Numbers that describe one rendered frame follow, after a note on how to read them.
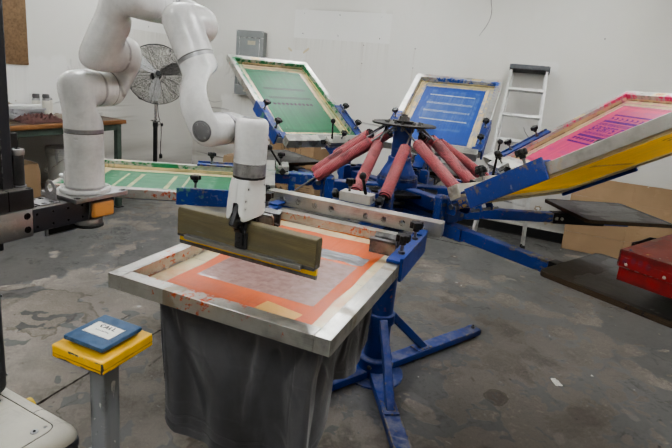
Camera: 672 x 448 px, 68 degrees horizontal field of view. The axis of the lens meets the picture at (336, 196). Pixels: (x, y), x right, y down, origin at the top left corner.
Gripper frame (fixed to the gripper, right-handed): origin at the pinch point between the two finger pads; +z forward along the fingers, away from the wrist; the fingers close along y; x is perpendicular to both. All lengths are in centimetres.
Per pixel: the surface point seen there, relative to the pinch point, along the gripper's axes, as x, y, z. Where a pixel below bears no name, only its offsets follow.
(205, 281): -12.0, -1.3, 14.7
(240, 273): -7.6, -10.6, 14.6
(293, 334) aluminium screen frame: 21.2, 13.9, 12.1
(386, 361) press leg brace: 12, -111, 89
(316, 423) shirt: 21, -5, 46
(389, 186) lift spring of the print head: 8, -93, 2
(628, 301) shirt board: 91, -58, 15
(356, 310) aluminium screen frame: 29.1, -1.2, 10.9
